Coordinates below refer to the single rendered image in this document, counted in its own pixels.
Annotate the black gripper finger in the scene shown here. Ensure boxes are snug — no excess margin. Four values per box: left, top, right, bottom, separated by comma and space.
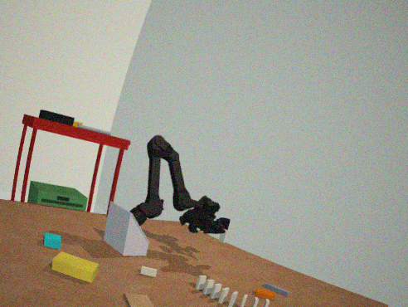
203, 218, 225, 233
216, 219, 226, 230

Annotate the orange flat block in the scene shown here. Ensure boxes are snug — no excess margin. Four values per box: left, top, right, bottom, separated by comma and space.
255, 289, 275, 300

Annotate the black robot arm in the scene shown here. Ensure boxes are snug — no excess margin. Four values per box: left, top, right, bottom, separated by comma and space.
130, 135, 221, 226

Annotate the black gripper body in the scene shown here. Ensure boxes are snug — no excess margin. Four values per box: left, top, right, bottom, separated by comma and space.
188, 212, 230, 232

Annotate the teal rectangular block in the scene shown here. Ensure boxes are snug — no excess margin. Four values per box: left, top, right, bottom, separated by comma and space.
44, 232, 61, 249

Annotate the yellow flat block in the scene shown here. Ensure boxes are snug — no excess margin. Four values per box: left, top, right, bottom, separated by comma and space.
51, 251, 99, 283

